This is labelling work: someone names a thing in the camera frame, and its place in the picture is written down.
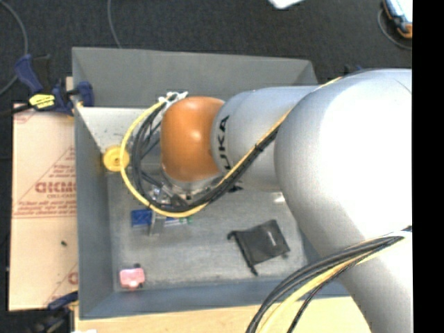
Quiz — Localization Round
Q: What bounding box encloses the pink block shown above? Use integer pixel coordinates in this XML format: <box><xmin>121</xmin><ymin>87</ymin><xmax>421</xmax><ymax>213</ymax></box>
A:
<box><xmin>119</xmin><ymin>264</ymin><xmax>146</xmax><ymax>290</ymax></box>

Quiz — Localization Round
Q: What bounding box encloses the brown cardboard board red print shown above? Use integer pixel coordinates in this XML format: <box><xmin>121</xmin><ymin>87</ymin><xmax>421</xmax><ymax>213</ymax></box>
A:
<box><xmin>8</xmin><ymin>103</ymin><xmax>79</xmax><ymax>311</ymax></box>

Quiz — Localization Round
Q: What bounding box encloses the black flat pouch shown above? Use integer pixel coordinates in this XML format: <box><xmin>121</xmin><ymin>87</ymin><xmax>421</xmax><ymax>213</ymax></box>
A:
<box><xmin>227</xmin><ymin>219</ymin><xmax>291</xmax><ymax>277</ymax></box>

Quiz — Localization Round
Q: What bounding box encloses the yellow ring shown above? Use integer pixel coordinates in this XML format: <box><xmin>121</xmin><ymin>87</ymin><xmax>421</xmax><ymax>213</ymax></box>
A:
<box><xmin>102</xmin><ymin>145</ymin><xmax>131</xmax><ymax>172</ymax></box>

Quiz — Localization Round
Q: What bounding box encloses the blue box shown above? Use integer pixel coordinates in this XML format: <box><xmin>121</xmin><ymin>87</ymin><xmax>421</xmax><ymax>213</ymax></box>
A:
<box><xmin>130</xmin><ymin>209</ymin><xmax>154</xmax><ymax>228</ymax></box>

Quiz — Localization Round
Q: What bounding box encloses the grey metal bin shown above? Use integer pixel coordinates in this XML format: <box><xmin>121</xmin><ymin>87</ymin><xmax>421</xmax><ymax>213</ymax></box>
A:
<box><xmin>71</xmin><ymin>46</ymin><xmax>351</xmax><ymax>319</ymax></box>

